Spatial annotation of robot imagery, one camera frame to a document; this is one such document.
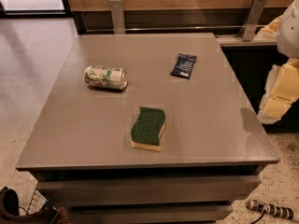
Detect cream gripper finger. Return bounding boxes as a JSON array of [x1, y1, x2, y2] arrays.
[[258, 59, 299, 124]]

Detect silver green 7up can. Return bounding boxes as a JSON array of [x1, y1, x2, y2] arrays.
[[84, 65, 128, 91]]

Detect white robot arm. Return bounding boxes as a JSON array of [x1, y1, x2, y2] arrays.
[[258, 0, 299, 124]]

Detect dark blue snack packet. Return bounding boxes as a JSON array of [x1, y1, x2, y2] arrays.
[[171, 53, 197, 79]]

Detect black white power strip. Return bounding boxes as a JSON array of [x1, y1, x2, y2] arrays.
[[247, 200, 297, 220]]

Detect green yellow sponge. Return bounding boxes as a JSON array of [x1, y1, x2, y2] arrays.
[[130, 106, 166, 152]]

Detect grey table drawer cabinet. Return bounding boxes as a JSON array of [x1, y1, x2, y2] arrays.
[[29, 164, 263, 224]]

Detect right metal wall bracket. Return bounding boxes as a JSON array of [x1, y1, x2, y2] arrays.
[[238, 0, 267, 42]]

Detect metal wall bracket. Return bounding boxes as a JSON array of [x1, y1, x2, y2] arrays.
[[238, 0, 267, 42], [109, 0, 126, 35]]

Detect left metal wall bracket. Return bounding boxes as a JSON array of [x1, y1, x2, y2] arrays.
[[109, 0, 126, 35]]

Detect wire mesh basket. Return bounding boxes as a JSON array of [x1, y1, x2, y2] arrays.
[[27, 189, 47, 215]]

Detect window with dark frame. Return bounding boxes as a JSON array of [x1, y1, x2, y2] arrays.
[[0, 0, 70, 17]]

